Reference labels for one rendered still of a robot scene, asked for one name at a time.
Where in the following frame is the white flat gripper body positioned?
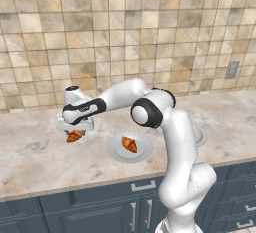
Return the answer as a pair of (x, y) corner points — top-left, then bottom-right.
(54, 114), (96, 133)

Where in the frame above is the brown croissant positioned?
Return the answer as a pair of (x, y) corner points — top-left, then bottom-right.
(65, 129), (85, 144)
(120, 135), (139, 154)

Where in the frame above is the blue drawer front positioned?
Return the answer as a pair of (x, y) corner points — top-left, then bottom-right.
(0, 198), (42, 217)
(208, 211), (256, 233)
(213, 193), (256, 217)
(213, 161), (256, 191)
(68, 175), (165, 209)

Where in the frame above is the grey round plate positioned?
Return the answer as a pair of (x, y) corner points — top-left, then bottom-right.
(105, 130), (154, 164)
(191, 123), (208, 148)

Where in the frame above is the blue cupboard door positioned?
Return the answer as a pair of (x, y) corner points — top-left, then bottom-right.
(0, 213), (48, 233)
(139, 193), (169, 233)
(43, 197), (142, 233)

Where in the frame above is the silver door handle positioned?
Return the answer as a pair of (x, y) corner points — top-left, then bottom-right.
(129, 201), (138, 233)
(143, 198), (154, 231)

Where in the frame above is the grey wall socket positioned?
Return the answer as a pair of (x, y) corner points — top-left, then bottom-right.
(223, 60), (241, 81)

